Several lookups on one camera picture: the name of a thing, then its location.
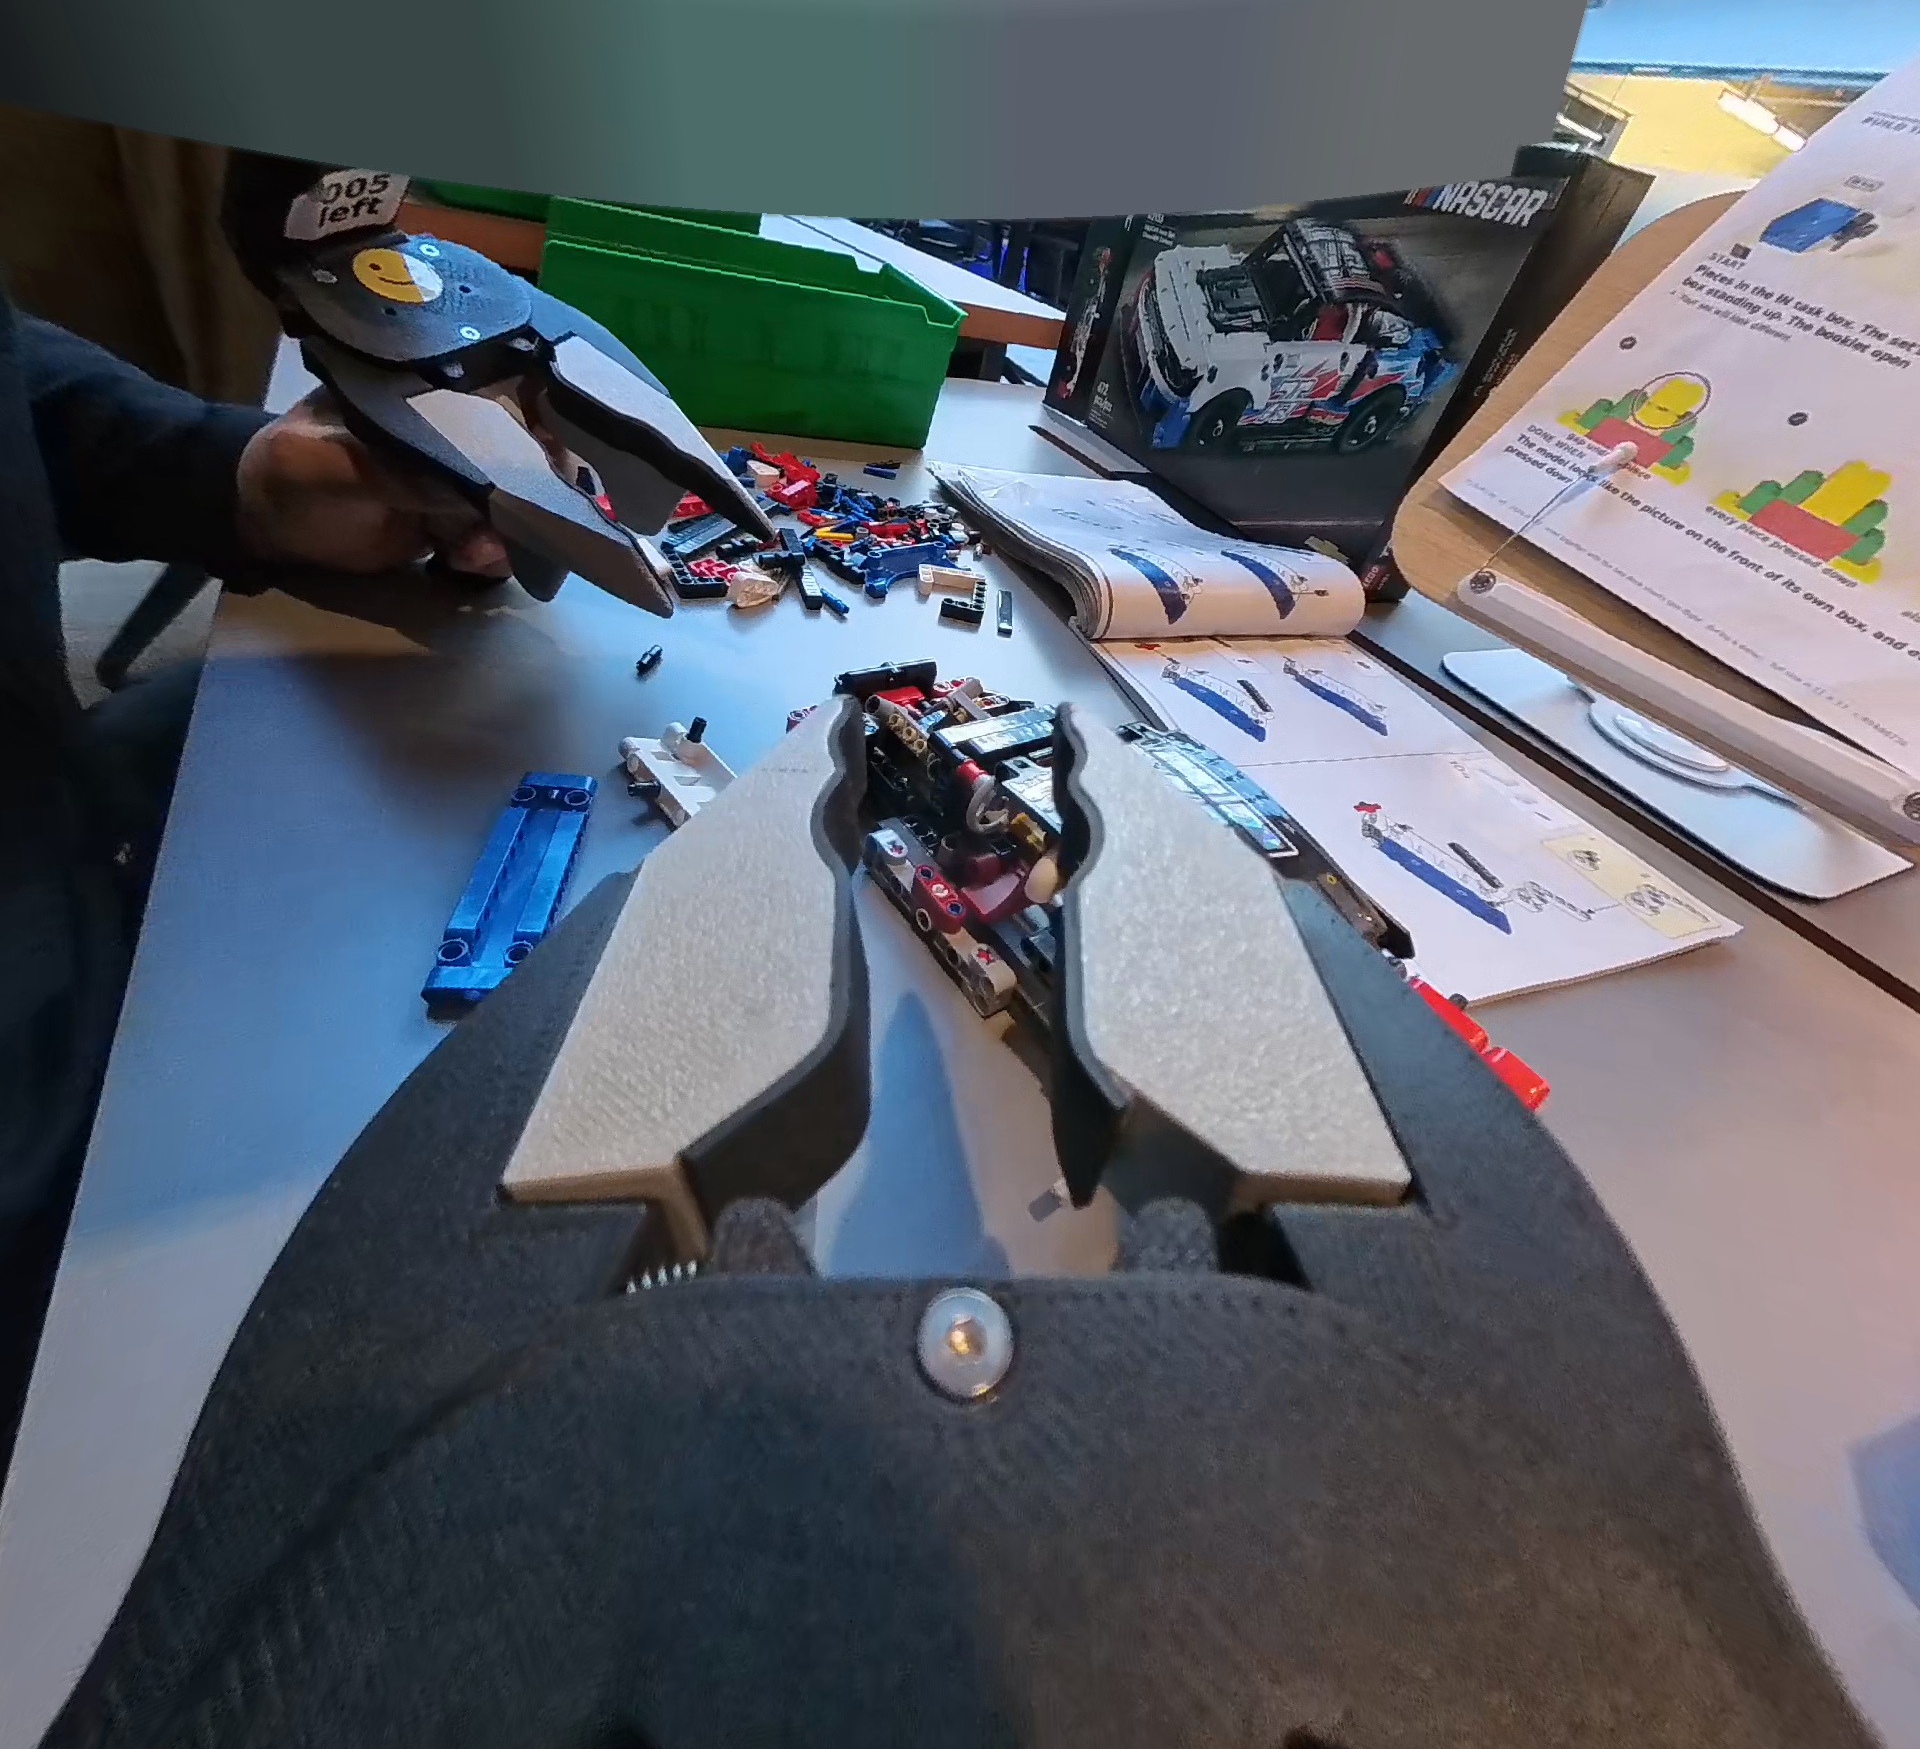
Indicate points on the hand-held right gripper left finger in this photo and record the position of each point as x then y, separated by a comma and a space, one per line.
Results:
706, 1014

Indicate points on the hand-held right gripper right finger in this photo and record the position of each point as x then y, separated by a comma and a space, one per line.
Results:
1214, 1030

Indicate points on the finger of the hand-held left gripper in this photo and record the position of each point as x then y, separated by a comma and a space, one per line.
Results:
555, 504
661, 461

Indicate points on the pile of toy bricks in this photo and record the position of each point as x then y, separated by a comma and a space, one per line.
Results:
855, 535

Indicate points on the blue toy brick panel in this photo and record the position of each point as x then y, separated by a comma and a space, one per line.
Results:
510, 881

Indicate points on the white toy brick panel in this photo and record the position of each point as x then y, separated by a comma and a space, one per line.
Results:
675, 766

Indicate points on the person's left forearm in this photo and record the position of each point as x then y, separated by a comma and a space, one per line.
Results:
121, 444

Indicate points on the light grey desk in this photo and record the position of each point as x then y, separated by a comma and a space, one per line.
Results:
374, 761

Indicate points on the person's left hand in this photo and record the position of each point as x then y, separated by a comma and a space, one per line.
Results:
346, 489

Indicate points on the green corrugated plastic bin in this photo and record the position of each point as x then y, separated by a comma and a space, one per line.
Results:
749, 339
502, 208

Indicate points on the toy brick instruction manual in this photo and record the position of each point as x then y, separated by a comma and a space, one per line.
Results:
1350, 761

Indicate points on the background table with wooden edge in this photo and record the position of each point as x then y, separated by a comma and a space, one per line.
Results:
901, 264

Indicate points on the toy brick car model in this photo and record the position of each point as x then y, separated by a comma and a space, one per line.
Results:
961, 761

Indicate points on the wooden document stand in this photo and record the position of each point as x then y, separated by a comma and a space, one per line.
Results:
1575, 714

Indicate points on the black toy set box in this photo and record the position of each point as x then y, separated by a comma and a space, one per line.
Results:
1275, 339

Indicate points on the person's torso in dark clothing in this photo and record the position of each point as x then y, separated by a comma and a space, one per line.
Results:
61, 954

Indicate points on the printed instruction sheet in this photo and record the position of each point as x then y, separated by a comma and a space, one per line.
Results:
1800, 428

